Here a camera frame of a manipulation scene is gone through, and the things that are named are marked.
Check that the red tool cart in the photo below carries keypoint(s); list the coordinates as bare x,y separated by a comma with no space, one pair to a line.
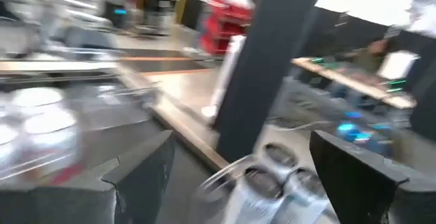
225,26

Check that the person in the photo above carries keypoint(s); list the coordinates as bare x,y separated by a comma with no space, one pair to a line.
369,59

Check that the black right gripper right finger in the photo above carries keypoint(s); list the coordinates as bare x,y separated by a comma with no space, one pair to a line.
357,190

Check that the black vertical post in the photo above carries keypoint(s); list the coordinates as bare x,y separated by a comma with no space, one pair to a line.
265,64

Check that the silver Celsius can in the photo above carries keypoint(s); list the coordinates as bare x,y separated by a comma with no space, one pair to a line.
304,183
281,155
262,183

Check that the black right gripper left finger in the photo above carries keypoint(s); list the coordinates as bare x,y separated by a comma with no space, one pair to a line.
139,190

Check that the black low partition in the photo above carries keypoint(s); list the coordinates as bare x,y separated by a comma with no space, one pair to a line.
340,33

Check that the wooden background table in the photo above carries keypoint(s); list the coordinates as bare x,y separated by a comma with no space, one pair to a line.
340,77

